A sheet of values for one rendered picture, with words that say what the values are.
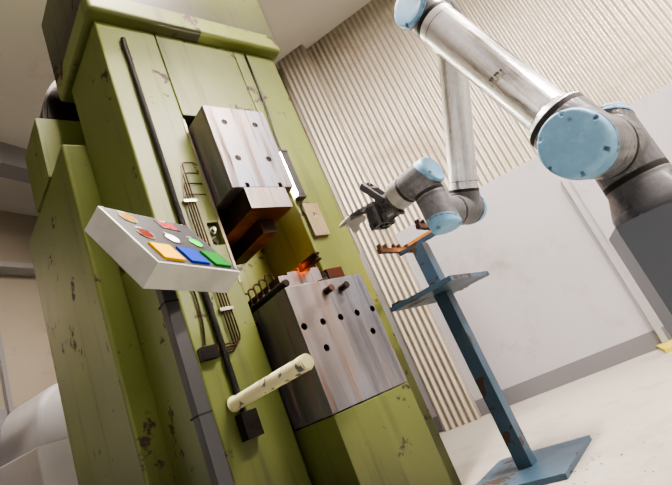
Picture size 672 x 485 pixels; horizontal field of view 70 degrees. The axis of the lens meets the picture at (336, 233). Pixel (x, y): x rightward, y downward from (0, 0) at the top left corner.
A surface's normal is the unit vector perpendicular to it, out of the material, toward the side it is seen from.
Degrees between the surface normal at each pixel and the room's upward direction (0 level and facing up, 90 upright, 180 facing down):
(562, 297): 90
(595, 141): 95
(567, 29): 90
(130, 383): 90
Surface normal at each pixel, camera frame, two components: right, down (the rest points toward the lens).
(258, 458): 0.58, -0.49
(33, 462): -0.47, -0.11
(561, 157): -0.69, 0.14
